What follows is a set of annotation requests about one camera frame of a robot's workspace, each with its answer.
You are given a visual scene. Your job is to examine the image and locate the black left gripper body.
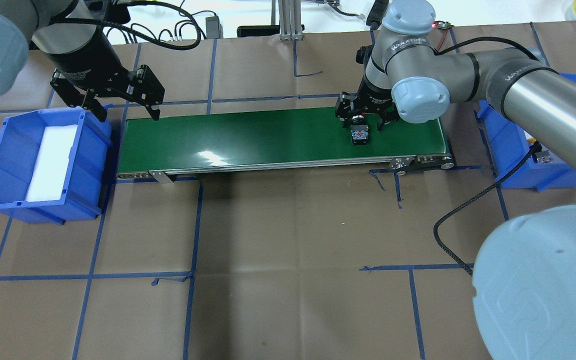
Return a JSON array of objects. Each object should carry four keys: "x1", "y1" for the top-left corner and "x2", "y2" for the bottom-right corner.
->
[{"x1": 49, "y1": 50, "x2": 165, "y2": 112}]

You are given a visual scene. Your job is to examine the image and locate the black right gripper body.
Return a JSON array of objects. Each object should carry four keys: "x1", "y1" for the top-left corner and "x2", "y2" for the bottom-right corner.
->
[{"x1": 334, "y1": 76, "x2": 402, "y2": 122}]

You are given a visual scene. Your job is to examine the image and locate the red push button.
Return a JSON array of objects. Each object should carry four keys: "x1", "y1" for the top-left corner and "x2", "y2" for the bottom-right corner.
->
[{"x1": 349, "y1": 113, "x2": 370, "y2": 146}]

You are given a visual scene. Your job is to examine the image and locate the yellow push button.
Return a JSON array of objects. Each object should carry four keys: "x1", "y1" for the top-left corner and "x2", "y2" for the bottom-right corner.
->
[{"x1": 528, "y1": 137, "x2": 554, "y2": 164}]

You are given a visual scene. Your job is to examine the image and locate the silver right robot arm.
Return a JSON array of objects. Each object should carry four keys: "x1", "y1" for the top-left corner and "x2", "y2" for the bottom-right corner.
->
[{"x1": 335, "y1": 0, "x2": 576, "y2": 360}]

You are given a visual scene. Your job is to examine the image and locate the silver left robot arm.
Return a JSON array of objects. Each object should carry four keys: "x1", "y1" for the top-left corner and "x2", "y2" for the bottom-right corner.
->
[{"x1": 0, "y1": 0, "x2": 165, "y2": 121}]

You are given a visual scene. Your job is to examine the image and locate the green conveyor belt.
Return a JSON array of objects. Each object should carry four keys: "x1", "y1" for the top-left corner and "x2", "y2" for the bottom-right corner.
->
[{"x1": 116, "y1": 107, "x2": 457, "y2": 180}]

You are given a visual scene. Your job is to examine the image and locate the blue plastic bin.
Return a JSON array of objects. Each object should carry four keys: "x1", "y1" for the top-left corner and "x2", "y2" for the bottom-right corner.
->
[
  {"x1": 0, "y1": 107, "x2": 113, "y2": 224},
  {"x1": 478, "y1": 68, "x2": 576, "y2": 191}
]

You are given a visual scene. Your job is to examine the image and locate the white foam pad bin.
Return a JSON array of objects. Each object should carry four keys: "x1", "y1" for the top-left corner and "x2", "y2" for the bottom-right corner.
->
[{"x1": 25, "y1": 124, "x2": 78, "y2": 202}]

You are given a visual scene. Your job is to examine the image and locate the black power adapter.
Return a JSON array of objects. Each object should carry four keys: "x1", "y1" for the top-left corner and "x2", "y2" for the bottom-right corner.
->
[{"x1": 205, "y1": 15, "x2": 223, "y2": 39}]

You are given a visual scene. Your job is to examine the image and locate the red black conveyor wires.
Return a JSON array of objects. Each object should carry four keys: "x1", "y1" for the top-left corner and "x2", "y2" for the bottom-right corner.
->
[{"x1": 430, "y1": 21, "x2": 454, "y2": 53}]

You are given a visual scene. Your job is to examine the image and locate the aluminium frame post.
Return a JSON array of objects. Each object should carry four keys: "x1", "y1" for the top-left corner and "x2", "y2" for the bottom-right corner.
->
[{"x1": 273, "y1": 0, "x2": 304, "y2": 41}]

